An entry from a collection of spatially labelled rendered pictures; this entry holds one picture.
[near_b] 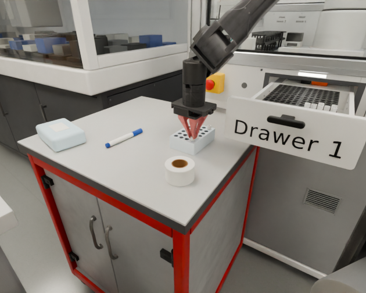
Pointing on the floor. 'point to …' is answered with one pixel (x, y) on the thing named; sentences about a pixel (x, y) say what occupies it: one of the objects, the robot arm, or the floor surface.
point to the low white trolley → (146, 202)
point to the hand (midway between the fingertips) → (193, 135)
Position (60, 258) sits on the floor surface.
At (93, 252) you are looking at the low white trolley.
